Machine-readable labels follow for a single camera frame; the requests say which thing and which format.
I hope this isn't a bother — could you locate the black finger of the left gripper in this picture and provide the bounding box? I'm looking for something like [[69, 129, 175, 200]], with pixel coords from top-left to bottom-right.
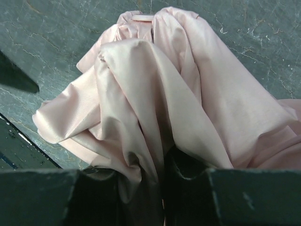
[[0, 51, 40, 94]]

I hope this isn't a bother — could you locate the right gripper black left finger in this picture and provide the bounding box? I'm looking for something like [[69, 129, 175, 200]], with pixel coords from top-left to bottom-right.
[[0, 169, 125, 226]]

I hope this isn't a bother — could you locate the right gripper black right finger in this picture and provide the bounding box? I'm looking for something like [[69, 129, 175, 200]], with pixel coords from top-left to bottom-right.
[[164, 150, 301, 226]]

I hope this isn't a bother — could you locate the pink and black folding umbrella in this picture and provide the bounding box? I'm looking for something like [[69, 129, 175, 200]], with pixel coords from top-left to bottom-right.
[[32, 7, 301, 226]]

